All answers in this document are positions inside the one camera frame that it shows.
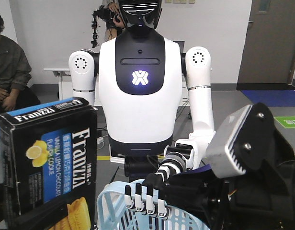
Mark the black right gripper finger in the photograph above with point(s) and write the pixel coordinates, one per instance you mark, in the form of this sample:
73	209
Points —
42	217

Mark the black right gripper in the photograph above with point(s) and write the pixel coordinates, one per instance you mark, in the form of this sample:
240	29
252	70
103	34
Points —
260	200

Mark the black Franzzi cookie box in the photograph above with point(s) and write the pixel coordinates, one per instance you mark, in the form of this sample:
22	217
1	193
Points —
48	152

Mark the light blue plastic basket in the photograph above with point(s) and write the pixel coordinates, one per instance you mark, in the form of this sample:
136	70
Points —
114	215

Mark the black white humanoid robot hand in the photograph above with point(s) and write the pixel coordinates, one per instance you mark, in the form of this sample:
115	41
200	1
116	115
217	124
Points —
145	199

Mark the green floor sign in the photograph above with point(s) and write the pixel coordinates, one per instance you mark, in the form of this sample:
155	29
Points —
286	121

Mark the blue floor mat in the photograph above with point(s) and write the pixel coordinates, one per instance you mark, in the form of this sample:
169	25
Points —
271	98

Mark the white folding table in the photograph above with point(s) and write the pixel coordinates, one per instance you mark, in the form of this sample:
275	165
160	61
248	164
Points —
65	89

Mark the seated person in grey jacket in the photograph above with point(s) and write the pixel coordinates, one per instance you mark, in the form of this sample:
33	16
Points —
14	76

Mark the grey brown door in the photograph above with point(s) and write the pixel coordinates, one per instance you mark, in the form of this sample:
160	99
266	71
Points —
268	59

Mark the white black humanoid robot torso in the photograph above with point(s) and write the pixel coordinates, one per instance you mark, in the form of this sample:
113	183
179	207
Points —
140	87

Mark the person holding camera rig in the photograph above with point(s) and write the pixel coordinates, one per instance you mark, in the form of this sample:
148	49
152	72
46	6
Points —
108	11

